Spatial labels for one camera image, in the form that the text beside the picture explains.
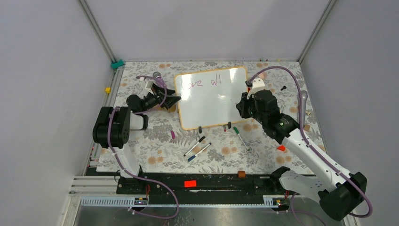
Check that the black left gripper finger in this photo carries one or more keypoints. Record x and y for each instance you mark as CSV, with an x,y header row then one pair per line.
x,y
169,104
172,99

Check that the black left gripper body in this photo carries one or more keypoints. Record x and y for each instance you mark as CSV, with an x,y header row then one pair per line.
x,y
152,100

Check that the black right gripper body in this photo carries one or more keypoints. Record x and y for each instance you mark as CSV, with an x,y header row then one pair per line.
x,y
249,108

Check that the yellow framed whiteboard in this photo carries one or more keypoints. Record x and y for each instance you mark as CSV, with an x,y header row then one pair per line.
x,y
205,97

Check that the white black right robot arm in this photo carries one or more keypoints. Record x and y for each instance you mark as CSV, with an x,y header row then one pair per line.
x,y
336,189

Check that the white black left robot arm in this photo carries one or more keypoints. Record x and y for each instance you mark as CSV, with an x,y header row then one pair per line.
x,y
114,124

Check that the black cap whiteboard marker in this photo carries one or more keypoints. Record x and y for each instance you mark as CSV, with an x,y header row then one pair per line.
x,y
196,144

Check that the blue cap whiteboard marker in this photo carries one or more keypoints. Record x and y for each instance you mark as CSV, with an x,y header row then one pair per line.
x,y
202,150

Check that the purple glitter microphone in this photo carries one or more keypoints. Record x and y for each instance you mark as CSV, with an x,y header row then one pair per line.
x,y
159,82

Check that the green cap marker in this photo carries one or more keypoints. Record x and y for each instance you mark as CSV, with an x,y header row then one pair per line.
x,y
240,137

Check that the silver microphone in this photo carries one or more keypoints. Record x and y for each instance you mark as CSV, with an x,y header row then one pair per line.
x,y
302,100

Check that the floral table mat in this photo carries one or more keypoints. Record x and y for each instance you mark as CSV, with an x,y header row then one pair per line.
x,y
156,151

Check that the orange red triangle block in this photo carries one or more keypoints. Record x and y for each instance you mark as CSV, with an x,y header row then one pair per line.
x,y
281,148

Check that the small wooden cube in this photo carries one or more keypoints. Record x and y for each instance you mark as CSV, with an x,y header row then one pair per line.
x,y
307,127

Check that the teal corner clamp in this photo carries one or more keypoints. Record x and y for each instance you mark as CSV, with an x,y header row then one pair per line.
x,y
117,64

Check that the orange brown cylinder block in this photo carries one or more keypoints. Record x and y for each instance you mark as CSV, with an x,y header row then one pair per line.
x,y
241,174

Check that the red label sticker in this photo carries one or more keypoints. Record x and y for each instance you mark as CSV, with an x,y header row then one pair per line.
x,y
190,183

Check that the wooden rolling pin handle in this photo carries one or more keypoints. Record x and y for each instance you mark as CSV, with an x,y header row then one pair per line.
x,y
170,110

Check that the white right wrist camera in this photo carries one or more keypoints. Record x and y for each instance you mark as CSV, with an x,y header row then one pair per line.
x,y
257,85

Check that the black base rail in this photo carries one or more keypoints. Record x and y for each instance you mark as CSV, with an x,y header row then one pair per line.
x,y
217,186

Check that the white cable duct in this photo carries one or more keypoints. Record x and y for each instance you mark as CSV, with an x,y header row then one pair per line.
x,y
256,201

